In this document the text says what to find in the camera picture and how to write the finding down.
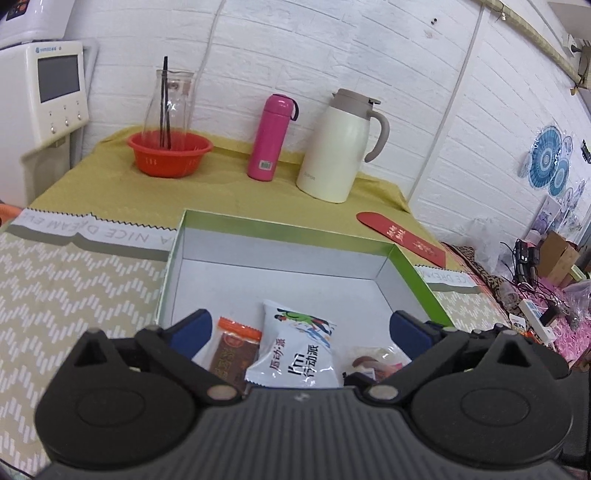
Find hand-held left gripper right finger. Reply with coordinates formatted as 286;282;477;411
356;310;571;408

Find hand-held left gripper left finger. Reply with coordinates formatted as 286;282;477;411
69;309;242;408

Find clear packet with pink snack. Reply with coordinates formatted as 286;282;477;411
342;346;411;385

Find orange brown snack packet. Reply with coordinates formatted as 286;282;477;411
208;316;263;394

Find white snack packet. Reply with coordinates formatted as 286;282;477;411
244;300;345;389

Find green cardboard box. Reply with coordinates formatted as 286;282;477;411
157;209;455;391

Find leopard print cloth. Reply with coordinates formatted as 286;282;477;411
442;242;523;315

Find red envelope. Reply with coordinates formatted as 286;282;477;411
356;211;448;268

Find beige zigzag patterned cloth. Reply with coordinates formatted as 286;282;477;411
0;208;522;476

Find white power strip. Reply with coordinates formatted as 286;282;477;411
516;299;560;345

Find yellow-green tablecloth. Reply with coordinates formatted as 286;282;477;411
28;127;458;273

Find pink floral cloth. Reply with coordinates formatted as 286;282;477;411
508;272;591;371

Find brown cardboard box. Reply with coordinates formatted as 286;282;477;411
538;231;581;283

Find orange plastic basket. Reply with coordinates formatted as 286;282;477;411
128;130;214;178

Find crumpled clear plastic bag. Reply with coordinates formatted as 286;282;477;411
563;281;591;325

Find cream thermal jug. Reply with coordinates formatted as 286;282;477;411
296;89;391;204

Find purple picture cards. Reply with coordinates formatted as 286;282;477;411
531;178;588;237

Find pink thermos bottle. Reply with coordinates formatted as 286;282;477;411
247;93;300;182

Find black straw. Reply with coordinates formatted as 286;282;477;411
158;56;169;148
164;56;175;149

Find glass carafe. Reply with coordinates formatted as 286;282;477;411
142;69;194;151

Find white appliance with screen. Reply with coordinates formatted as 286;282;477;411
0;41;90;204

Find white air conditioner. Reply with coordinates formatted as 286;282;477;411
567;31;591;89

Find white rounded device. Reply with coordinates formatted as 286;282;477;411
0;0;70;49

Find black charger with cables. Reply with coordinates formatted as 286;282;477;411
513;239;542;280

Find blue fan wall decoration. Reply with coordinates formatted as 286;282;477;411
521;124;574;195

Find white wall pipe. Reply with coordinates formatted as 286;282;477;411
409;0;486;204

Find white wall cable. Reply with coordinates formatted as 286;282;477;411
198;0;228;95

